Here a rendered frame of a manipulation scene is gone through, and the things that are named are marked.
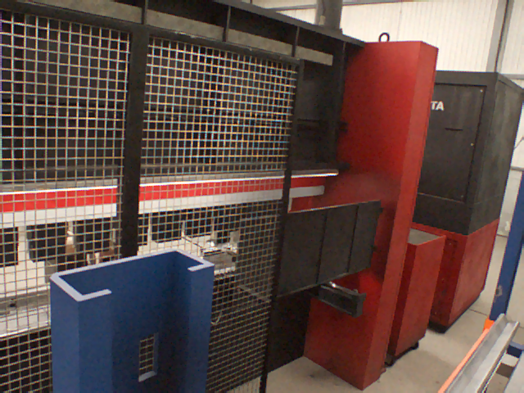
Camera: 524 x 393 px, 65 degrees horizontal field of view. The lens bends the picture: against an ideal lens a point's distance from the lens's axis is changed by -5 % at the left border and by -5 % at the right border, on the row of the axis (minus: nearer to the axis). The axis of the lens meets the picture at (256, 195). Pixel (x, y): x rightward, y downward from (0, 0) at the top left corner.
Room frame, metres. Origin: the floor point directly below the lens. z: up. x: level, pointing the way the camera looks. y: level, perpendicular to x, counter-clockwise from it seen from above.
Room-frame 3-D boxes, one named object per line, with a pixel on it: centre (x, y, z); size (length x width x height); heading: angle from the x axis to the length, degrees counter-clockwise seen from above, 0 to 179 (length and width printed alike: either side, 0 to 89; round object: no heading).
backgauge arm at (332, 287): (2.41, -0.41, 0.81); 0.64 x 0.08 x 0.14; 44
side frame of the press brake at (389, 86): (2.92, -0.65, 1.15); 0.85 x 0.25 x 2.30; 44
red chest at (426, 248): (3.16, -1.15, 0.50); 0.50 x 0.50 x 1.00; 44
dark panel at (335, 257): (2.16, -0.35, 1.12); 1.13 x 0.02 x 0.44; 134
